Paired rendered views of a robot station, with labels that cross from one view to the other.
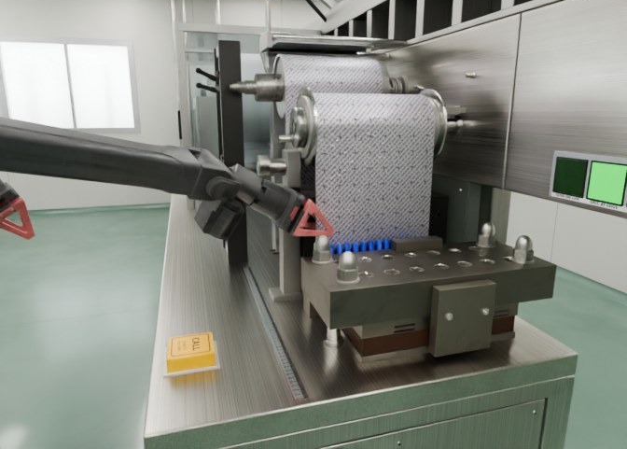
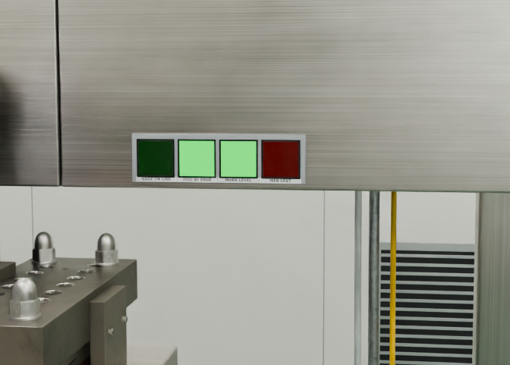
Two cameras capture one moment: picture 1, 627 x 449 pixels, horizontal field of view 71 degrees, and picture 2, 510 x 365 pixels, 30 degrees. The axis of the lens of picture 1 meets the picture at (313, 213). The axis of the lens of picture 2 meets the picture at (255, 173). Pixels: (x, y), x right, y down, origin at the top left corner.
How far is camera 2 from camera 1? 0.80 m
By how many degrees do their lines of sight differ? 65
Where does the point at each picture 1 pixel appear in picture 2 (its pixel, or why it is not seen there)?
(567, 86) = (134, 67)
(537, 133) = (103, 116)
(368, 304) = (61, 337)
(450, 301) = (109, 313)
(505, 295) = not seen: hidden behind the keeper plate
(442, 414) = not seen: outside the picture
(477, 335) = (121, 351)
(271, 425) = not seen: outside the picture
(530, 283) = (128, 284)
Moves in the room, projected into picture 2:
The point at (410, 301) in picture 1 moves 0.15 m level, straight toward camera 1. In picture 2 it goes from (80, 325) to (171, 346)
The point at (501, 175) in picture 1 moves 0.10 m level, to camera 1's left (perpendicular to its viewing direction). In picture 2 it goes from (55, 168) to (11, 174)
